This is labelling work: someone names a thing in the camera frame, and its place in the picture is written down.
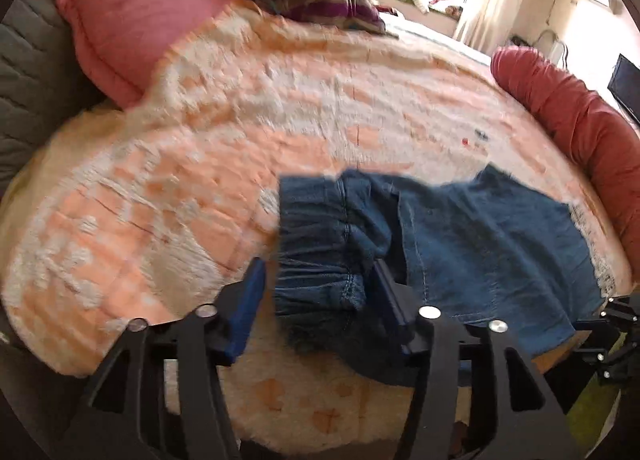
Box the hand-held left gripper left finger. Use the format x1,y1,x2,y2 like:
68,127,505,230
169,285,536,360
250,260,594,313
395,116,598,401
55,257,268,460

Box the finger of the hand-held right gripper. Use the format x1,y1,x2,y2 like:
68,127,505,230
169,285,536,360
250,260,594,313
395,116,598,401
572,325,640,386
597,293,640,330

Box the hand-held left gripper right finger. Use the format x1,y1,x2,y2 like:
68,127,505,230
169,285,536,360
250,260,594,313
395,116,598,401
372,260,586,460

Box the blue denim pants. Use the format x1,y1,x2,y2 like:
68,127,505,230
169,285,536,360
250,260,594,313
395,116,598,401
272,164,603,388

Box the peach white fluffy blanket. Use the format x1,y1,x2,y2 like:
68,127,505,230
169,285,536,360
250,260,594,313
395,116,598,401
0,15,636,446

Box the red rolled bolster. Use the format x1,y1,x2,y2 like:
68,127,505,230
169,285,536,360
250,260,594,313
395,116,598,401
490,46,640,251

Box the black flat screen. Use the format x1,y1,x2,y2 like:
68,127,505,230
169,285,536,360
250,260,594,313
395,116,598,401
607,54,640,123

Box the windowsill clutter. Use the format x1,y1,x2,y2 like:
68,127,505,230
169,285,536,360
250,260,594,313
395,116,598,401
380,0,466,21

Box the pink quilted pillow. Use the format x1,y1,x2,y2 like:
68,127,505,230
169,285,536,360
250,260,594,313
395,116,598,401
54,0,241,108

